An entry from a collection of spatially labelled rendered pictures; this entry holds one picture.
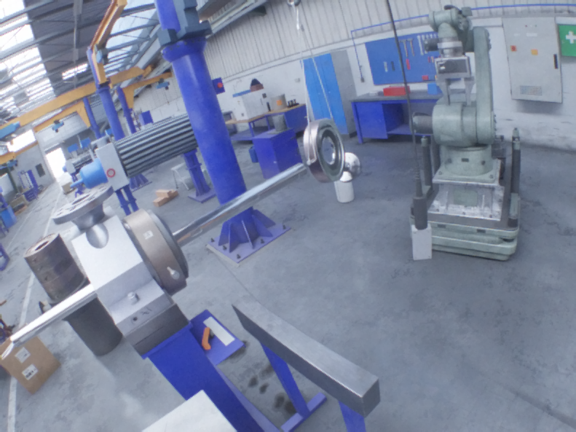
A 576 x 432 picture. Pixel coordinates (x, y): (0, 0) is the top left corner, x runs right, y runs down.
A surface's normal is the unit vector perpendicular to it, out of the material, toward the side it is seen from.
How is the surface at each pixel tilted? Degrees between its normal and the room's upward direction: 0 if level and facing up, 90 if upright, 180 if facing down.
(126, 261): 45
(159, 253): 70
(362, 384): 0
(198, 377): 90
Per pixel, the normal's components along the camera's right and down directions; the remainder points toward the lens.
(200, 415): -0.25, -0.86
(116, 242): 0.27, -0.48
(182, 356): 0.64, 0.18
